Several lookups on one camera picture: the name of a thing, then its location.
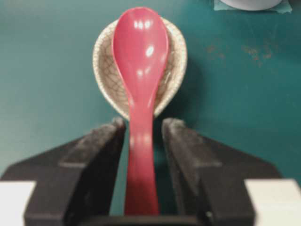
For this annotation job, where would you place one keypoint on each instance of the red plastic spoon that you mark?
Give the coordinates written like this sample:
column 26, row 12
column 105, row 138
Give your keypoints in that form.
column 140, row 49

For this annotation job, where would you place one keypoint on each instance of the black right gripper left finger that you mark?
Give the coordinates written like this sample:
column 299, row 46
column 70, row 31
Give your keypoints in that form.
column 63, row 185

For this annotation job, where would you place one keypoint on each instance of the white round bowl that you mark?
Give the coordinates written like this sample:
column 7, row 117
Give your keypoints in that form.
column 250, row 5

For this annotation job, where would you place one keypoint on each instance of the crackle-glaze spoon rest dish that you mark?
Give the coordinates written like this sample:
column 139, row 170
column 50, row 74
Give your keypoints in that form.
column 111, row 85

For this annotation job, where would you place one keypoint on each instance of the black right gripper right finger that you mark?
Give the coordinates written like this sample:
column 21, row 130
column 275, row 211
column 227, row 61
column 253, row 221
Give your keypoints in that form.
column 223, row 186

